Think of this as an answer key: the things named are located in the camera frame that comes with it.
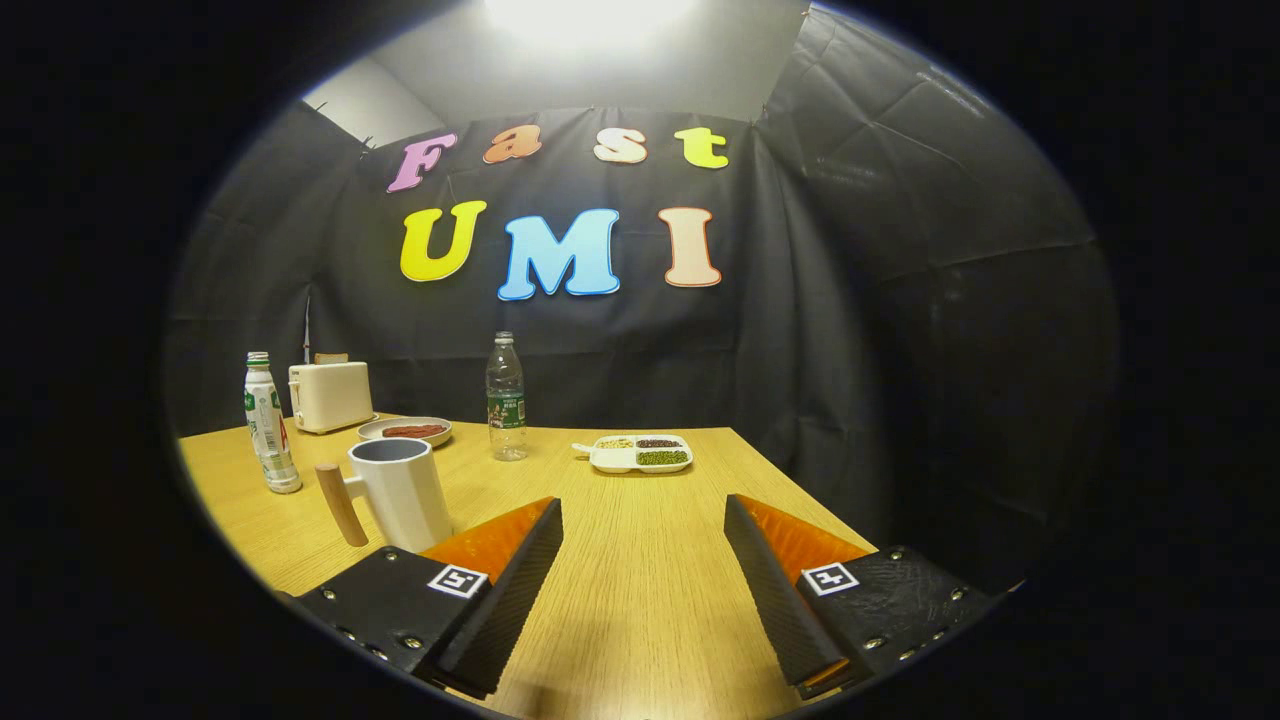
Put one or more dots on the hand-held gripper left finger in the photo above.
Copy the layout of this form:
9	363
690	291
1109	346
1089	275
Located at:
510	600

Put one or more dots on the bread slice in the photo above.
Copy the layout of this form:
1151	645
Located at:
331	358

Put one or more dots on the green beans pile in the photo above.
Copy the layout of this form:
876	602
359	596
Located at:
662	458

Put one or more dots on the clear plastic water bottle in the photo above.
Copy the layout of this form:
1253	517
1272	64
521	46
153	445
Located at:
507	400

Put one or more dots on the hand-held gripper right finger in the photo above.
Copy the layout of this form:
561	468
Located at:
775	600

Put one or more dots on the thin grey pole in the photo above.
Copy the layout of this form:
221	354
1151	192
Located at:
307	335

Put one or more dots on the white toaster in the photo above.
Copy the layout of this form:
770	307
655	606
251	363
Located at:
330	398

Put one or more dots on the red meat slices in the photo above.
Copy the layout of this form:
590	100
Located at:
414	431

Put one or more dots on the white divided tray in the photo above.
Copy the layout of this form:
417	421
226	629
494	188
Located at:
612	460

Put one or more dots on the dark red beans pile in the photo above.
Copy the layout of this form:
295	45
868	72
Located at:
658	443

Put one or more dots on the white juice bottle green label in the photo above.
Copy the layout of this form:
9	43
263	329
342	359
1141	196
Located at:
268	440

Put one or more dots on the wooden table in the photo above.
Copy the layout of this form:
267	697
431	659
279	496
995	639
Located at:
640	560

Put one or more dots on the round grey plate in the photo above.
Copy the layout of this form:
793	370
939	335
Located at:
370	431

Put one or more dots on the black backdrop cloth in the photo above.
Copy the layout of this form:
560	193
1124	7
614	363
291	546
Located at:
850	300

